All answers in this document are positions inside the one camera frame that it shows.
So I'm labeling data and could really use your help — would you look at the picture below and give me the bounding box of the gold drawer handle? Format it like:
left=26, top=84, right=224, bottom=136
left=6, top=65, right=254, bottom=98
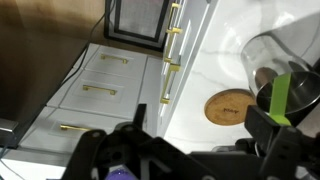
left=166, top=2, right=182, bottom=33
left=159, top=62, right=182, bottom=105
left=81, top=84, right=118, bottom=97
left=59, top=123, right=92, bottom=133
left=163, top=27, right=184, bottom=64
left=99, top=53, right=130, bottom=65

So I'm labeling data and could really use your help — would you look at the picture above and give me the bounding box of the green measuring spoon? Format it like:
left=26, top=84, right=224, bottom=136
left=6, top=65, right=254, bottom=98
left=268, top=72, right=293, bottom=127

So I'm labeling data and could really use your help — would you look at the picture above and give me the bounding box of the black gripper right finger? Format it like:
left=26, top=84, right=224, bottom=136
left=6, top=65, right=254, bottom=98
left=244, top=104, right=320, bottom=180

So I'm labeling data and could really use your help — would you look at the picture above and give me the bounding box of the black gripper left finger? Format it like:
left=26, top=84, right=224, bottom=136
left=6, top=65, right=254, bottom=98
left=62, top=103, right=168, bottom=180

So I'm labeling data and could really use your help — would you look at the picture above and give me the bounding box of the white base cabinet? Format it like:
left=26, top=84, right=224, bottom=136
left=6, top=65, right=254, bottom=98
left=138, top=0, right=219, bottom=141

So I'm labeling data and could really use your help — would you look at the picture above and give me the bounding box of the silver steel cup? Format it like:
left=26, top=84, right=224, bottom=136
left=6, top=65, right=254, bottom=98
left=239, top=30, right=320, bottom=118

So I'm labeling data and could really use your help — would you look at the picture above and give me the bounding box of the black framed panel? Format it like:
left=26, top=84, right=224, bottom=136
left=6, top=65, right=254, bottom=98
left=103, top=0, right=172, bottom=52

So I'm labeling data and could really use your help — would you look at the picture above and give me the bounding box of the white three drawer cabinet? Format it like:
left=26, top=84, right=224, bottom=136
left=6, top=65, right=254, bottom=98
left=18, top=43, right=149, bottom=160

